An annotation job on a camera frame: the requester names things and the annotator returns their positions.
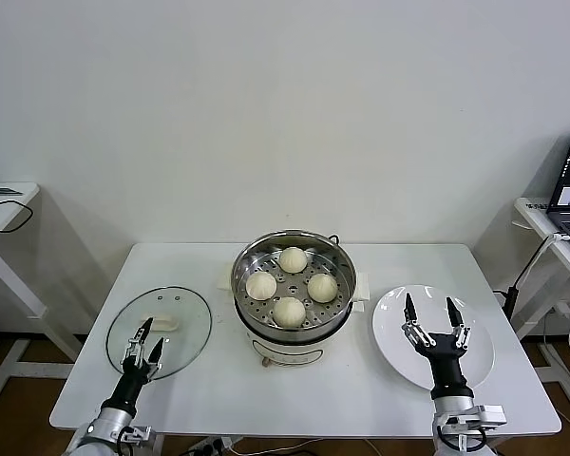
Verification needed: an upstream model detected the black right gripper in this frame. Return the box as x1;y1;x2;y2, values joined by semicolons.
400;292;472;402

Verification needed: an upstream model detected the white round plate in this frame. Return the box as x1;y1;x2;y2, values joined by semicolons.
371;284;497;394

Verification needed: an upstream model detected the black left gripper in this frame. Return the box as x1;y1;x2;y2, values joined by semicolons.
112;316;165;412

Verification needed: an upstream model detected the thin black cable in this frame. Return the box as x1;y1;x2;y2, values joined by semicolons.
0;199;35;234

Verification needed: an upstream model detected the round glass pot lid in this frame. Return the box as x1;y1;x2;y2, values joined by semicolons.
105;284;214;381

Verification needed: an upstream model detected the white power strip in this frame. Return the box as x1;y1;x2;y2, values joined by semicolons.
188;435;237;456

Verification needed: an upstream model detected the white electric cooker base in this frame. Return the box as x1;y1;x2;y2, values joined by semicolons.
235;298;366;370

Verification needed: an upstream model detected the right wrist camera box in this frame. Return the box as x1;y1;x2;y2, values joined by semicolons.
474;403;508;428

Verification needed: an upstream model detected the black laptop power cable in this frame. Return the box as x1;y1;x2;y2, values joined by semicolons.
492;232;570;322

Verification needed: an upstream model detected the white steamed baozi bun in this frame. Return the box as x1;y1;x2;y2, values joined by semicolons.
306;273;338;303
278;246;309;275
245;271;278;301
272;294;308;329

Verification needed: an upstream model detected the stainless steel steamer basket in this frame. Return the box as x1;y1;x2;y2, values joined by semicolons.
217;229;372;341

